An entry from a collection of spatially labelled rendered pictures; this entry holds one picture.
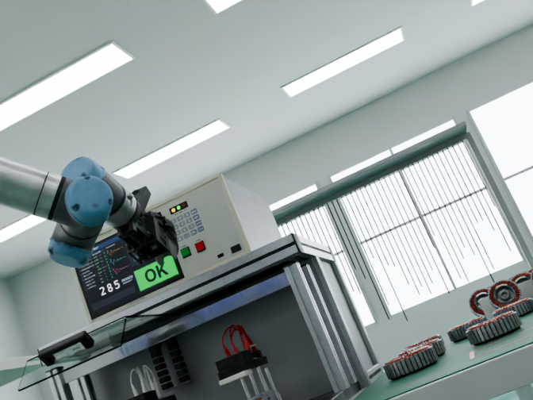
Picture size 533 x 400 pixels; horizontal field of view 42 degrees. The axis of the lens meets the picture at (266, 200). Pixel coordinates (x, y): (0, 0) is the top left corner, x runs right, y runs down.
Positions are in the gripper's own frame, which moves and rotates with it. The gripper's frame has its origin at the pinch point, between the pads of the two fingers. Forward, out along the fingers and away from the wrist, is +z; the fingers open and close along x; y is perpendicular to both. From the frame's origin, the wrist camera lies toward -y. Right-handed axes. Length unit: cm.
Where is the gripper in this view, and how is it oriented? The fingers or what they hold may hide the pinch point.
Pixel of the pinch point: (172, 248)
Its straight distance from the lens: 155.0
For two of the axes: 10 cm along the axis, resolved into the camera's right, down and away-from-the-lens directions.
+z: 4.1, 5.1, 7.6
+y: 2.1, 7.6, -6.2
